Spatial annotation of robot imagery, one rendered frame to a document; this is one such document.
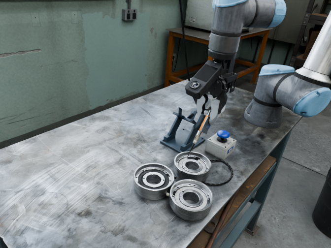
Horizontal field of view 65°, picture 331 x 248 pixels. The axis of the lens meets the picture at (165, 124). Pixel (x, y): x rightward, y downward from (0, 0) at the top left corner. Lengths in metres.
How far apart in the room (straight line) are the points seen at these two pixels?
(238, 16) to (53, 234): 0.63
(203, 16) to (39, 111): 1.85
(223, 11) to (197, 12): 2.35
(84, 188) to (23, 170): 0.19
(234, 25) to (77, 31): 1.77
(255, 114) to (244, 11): 0.52
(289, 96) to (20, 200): 0.86
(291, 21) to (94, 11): 2.93
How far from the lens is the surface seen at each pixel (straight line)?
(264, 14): 0.73
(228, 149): 0.85
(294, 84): 0.99
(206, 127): 0.77
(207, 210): 0.64
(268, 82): 1.05
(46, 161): 0.83
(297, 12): 4.38
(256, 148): 0.96
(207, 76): 0.68
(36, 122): 2.34
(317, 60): 0.98
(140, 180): 0.69
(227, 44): 0.68
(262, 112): 1.09
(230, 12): 0.67
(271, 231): 1.83
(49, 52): 2.22
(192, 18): 3.06
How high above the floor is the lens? 1.30
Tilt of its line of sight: 30 degrees down
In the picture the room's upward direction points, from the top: 6 degrees clockwise
